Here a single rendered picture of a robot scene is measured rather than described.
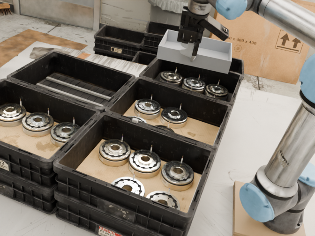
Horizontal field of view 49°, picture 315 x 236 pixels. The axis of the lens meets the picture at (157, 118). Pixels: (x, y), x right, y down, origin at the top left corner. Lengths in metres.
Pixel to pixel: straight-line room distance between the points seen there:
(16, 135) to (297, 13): 0.93
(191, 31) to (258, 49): 2.76
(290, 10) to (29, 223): 0.96
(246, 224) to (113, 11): 3.39
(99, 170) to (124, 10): 3.22
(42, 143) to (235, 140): 0.82
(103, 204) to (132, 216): 0.09
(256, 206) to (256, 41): 3.00
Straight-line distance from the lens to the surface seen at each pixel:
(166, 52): 1.28
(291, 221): 1.20
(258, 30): 3.86
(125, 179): 1.03
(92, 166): 1.11
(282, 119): 1.84
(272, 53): 3.92
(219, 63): 1.28
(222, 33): 1.18
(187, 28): 1.17
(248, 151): 1.53
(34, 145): 1.19
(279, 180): 0.96
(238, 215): 1.21
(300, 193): 1.09
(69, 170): 0.95
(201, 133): 1.32
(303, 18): 1.00
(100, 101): 1.41
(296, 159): 0.91
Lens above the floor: 1.59
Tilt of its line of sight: 34 degrees down
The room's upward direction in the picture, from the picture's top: 10 degrees clockwise
